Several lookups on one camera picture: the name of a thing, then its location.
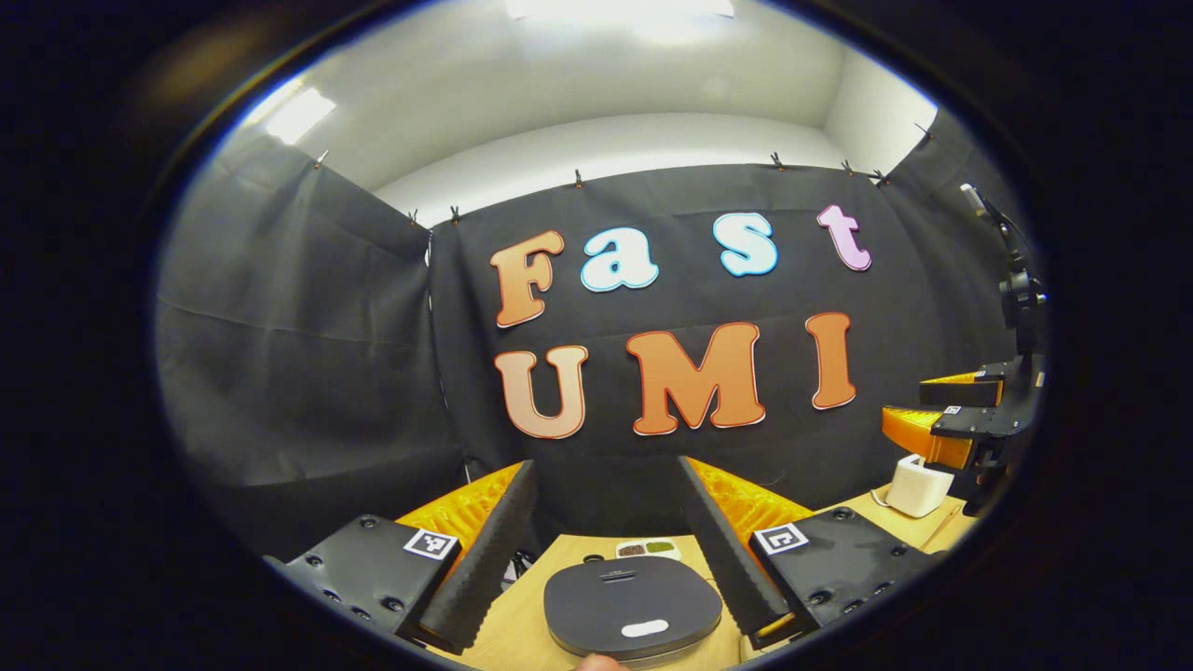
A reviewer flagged row of black cloth clips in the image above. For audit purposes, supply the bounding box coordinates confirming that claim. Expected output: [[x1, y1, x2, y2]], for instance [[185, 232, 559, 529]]
[[312, 121, 933, 227]]

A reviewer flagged black silver rice cooker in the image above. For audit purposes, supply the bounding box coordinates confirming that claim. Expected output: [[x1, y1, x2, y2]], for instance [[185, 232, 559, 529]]
[[543, 556, 724, 664]]

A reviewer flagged white toaster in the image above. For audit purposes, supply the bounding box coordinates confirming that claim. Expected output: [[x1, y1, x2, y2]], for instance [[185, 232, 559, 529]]
[[885, 454, 955, 519]]

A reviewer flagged ceiling light panel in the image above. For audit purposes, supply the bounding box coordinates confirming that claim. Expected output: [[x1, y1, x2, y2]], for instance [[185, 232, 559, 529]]
[[266, 87, 338, 145], [503, 0, 737, 21]]

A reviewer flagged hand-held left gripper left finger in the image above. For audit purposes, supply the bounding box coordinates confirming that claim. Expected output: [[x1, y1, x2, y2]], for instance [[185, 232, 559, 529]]
[[264, 459, 542, 655]]

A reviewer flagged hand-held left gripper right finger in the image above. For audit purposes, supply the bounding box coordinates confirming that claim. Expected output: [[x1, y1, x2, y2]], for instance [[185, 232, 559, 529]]
[[676, 455, 942, 651]]

